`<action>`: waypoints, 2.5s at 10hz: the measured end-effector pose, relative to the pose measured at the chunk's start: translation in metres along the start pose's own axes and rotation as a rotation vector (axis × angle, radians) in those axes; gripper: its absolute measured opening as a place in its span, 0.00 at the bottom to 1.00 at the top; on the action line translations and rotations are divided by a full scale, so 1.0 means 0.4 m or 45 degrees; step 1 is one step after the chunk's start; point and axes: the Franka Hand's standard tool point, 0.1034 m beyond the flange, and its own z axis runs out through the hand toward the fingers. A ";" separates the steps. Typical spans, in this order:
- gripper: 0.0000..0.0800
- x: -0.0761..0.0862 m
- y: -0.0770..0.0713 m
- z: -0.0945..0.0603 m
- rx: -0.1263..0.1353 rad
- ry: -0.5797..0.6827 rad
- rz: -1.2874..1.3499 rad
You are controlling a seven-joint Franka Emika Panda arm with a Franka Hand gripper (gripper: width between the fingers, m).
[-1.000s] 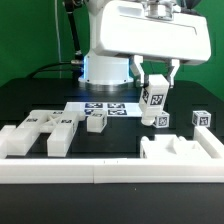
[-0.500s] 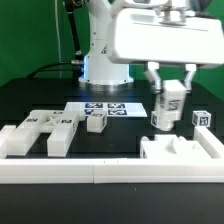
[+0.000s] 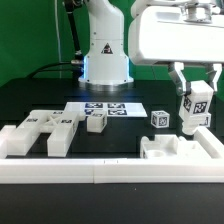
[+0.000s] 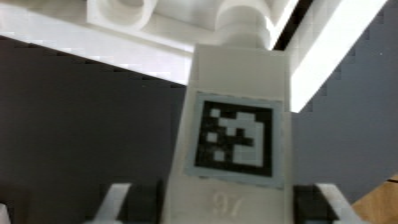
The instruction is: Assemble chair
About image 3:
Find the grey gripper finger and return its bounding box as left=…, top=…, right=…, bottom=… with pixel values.
left=206, top=63, right=222, bottom=91
left=168, top=62, right=190, bottom=96

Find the white chair seat part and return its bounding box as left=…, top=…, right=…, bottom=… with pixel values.
left=140, top=134, right=210, bottom=159

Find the white marker sheet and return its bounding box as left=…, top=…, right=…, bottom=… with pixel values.
left=64, top=102, right=147, bottom=117

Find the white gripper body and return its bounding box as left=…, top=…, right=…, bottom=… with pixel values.
left=128, top=6, right=224, bottom=65

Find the white U-shaped fence frame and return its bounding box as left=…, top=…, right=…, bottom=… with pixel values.
left=0, top=126, right=224, bottom=184

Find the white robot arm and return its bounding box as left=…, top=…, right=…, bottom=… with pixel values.
left=79, top=0, right=224, bottom=95

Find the white chair back frame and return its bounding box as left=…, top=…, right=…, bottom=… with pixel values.
left=7, top=110, right=85, bottom=157

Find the black cable bundle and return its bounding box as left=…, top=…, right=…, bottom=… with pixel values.
left=25, top=0, right=84, bottom=80

